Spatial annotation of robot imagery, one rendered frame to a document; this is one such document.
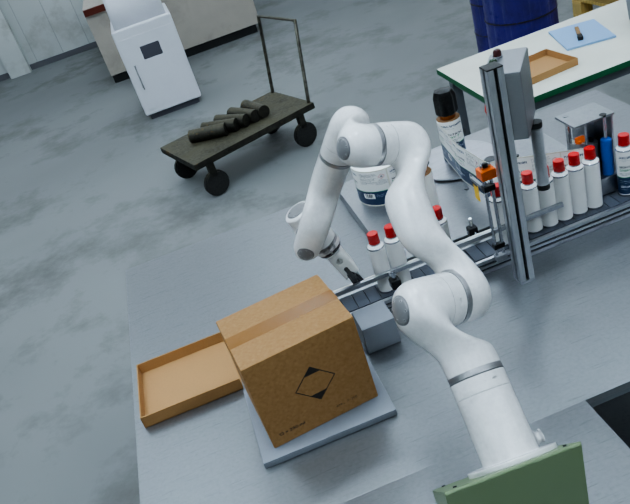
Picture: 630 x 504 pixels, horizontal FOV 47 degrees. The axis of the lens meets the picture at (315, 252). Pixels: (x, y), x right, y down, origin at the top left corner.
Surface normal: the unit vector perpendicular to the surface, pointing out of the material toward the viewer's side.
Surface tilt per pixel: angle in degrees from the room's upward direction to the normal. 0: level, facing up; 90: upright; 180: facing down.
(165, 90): 90
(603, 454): 0
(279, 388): 90
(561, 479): 90
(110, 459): 0
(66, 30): 90
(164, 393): 0
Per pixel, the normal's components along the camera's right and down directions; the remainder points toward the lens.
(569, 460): 0.20, 0.47
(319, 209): 0.10, -0.04
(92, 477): -0.27, -0.81
